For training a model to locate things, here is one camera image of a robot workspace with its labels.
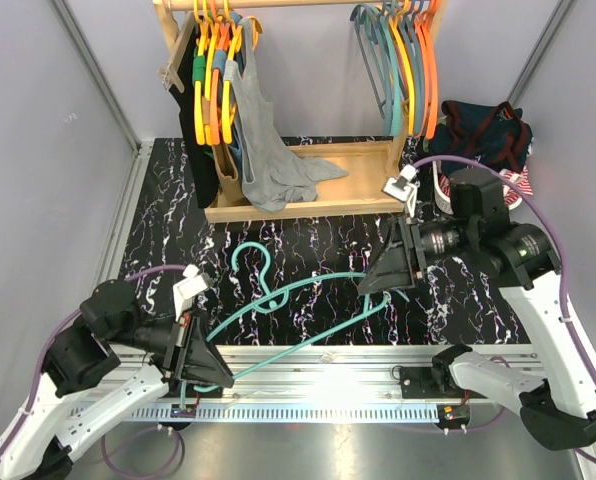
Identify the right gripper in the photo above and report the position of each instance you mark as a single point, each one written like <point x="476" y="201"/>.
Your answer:
<point x="392" y="269"/>

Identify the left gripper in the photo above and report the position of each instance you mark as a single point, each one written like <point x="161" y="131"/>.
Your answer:
<point x="198" y="361"/>

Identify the navy garment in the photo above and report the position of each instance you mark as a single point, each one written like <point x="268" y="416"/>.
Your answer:
<point x="495" y="136"/>

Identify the blue grey hanger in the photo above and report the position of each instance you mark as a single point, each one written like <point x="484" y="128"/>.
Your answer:
<point x="365" y="29"/>

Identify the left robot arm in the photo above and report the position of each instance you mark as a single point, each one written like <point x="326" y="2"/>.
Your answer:
<point x="45" y="439"/>

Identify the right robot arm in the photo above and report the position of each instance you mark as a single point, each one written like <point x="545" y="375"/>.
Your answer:
<point x="557" y="409"/>

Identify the grey tank top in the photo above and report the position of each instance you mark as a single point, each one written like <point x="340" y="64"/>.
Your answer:
<point x="272" y="175"/>

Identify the yellow hanger left group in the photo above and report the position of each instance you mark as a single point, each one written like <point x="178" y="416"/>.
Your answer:
<point x="205" y="19"/>

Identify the orange empty hanger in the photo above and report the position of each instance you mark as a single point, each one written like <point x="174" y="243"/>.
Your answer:
<point x="423" y="23"/>

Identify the white laundry basket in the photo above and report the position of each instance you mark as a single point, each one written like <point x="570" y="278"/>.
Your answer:
<point x="441" y="189"/>

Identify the black marble mat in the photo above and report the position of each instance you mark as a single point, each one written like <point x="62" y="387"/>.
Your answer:
<point x="454" y="304"/>

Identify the wooden clothes rack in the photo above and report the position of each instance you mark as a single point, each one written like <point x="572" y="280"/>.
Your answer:
<point x="369" y="164"/>

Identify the tan garment on rack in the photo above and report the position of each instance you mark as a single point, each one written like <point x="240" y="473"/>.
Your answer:
<point x="228" y="175"/>

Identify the black garment on rack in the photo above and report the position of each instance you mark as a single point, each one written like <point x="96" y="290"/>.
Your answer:
<point x="201" y="163"/>

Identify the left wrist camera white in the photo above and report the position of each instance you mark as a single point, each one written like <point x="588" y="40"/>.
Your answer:
<point x="193" y="283"/>

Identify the aluminium rail base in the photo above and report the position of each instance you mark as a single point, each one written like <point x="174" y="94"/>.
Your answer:
<point x="357" y="385"/>

